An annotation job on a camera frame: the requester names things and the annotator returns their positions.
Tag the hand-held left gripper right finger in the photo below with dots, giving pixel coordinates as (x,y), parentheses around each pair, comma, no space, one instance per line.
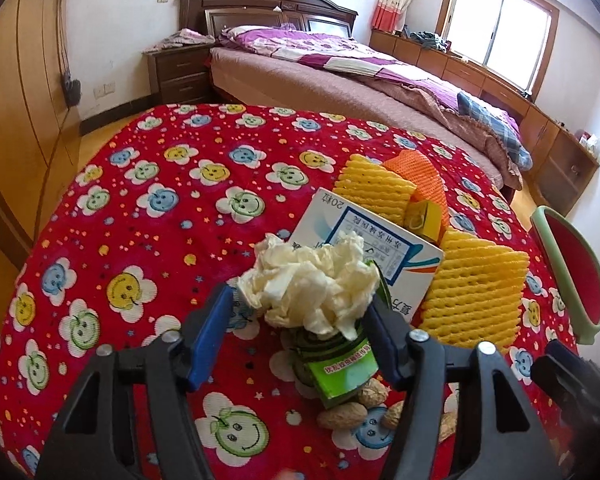
(385,345)

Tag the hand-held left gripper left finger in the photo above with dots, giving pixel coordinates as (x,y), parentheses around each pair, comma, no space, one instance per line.
(210,332)

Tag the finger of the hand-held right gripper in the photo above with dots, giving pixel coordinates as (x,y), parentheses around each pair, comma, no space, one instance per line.
(555,372)

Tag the green cardboard box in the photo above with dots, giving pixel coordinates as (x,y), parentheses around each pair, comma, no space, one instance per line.
(340,367)

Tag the white tissue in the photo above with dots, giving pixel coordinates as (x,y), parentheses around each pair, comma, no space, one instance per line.
(305,285)

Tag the yellow foam fruit net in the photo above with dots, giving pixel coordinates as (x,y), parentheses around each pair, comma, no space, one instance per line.
(470,285)
(370,185)

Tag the green rimmed red bin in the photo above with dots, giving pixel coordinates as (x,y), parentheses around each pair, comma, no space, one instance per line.
(575,260)

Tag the white and blue medicine box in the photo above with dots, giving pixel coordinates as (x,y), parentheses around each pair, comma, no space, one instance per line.
(360,230)

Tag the small yellow carton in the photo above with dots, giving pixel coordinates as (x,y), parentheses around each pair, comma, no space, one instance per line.
(425,220)

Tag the red smiley printed blanket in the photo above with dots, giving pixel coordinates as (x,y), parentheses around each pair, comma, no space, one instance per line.
(130,210)

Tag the orange foam fruit net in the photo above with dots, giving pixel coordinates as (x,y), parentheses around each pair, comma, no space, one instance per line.
(422,175)

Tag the low wooden cabinet row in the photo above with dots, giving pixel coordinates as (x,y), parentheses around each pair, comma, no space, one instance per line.
(545,140)

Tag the small items on cabinet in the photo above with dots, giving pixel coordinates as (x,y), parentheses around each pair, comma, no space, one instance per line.
(591,142)

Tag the blue plaid blanket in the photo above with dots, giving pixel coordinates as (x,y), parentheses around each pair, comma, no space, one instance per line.
(495,120)

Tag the dark wooden nightstand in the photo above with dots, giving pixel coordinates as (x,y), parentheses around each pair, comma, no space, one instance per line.
(180,72)

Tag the bed with pink bedspread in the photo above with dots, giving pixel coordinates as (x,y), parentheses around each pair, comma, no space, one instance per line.
(300,85)

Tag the black charger plug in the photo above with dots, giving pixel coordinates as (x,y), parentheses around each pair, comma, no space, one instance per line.
(72,90)

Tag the pink cloth on nightstand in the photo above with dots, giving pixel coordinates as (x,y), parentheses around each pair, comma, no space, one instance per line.
(180,40)

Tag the light wooden wardrobe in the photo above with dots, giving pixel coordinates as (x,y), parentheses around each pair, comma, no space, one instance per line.
(15,110)

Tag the bed with purple bedding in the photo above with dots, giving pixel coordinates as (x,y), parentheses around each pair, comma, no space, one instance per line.
(340,52)

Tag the pile of dark clothes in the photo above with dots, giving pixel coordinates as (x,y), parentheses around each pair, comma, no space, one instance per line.
(430,40)

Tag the dark wooden headboard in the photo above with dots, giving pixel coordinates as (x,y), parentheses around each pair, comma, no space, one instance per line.
(260,7)

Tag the wooden framed window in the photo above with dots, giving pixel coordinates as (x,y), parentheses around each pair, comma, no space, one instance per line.
(500,25)

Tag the white wall socket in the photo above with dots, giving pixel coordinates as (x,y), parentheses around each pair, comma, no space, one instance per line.
(104,90)

